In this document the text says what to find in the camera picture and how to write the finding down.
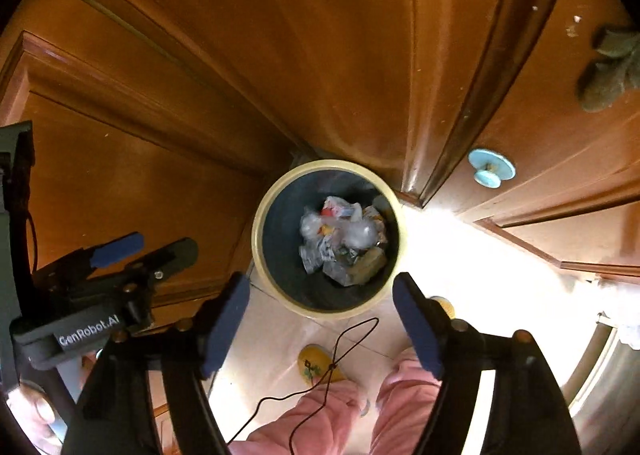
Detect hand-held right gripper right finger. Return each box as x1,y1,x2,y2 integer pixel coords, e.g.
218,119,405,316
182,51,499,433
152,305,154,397
392,271,583,455

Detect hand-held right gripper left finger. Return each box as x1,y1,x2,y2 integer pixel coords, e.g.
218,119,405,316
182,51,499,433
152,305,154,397
62,271,251,455

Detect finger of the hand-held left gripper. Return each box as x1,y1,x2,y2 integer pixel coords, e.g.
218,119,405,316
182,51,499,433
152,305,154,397
50,237,199,331
32,232,146,286

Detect clear plastic bag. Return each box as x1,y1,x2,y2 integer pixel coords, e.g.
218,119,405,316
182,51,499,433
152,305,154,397
340,215,381,251

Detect black white patterned wrapper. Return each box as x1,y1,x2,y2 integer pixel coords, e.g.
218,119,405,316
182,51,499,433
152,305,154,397
300,240,336,277

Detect round cream-rimmed waste bin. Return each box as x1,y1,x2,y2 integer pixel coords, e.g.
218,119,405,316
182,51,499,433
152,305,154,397
251,160,406,320

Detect clear plastic wrap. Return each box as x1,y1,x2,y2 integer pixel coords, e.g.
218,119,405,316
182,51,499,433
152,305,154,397
299,212,331,248

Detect person's left hand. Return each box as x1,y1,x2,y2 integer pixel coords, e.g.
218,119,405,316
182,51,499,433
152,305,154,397
6,386,59,452

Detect person's right yellow slipper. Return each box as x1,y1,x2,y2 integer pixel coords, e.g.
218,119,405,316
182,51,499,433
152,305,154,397
430,296,457,320

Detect person's yellow slipper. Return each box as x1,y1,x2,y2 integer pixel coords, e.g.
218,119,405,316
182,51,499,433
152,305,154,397
430,296,457,320
297,343,347,386

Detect person's left yellow slipper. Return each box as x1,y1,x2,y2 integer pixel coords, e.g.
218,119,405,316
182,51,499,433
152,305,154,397
297,343,347,386

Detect person's pink pants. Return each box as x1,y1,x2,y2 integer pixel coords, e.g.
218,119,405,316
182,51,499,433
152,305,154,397
227,347,446,455

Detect light blue cabinet knob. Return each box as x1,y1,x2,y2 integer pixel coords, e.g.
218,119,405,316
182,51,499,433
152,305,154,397
467,148,516,187

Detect steel basin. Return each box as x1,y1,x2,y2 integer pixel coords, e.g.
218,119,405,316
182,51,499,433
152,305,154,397
560,310,640,436

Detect white plastic bag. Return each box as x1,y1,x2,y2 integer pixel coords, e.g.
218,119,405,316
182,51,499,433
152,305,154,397
595,280,640,351

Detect wooden kitchen cabinet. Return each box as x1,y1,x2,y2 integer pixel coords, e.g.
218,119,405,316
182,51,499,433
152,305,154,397
0,0,640,436

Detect grey cloth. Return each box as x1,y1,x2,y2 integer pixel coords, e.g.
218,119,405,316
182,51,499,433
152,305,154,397
578,24,640,113

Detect thin black cable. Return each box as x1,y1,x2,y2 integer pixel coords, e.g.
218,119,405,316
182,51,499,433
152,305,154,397
226,317,381,455

